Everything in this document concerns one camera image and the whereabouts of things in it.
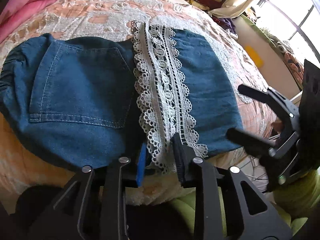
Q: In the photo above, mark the blue denim lace-trimmed pants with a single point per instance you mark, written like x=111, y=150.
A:
x=88, y=100

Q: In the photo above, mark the cluttered window sill items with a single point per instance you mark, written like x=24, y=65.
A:
x=281, y=48

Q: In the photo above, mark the peach white patterned bedspread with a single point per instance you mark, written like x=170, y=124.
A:
x=110, y=19

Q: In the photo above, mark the white wire laundry basket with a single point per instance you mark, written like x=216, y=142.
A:
x=257, y=175

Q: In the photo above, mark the purple clothes pile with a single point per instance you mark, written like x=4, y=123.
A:
x=225, y=23

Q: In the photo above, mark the yellow card on wall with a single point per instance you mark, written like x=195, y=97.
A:
x=258, y=61

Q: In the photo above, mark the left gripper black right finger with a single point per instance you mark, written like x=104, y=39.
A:
x=227, y=205

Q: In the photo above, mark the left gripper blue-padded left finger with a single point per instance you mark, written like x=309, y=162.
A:
x=91, y=205

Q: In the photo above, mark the green cushion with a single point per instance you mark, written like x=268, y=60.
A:
x=295, y=203

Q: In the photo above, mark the window with dark frame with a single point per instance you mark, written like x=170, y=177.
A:
x=294, y=22

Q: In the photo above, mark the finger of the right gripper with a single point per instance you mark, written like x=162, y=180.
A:
x=253, y=144
x=285, y=110

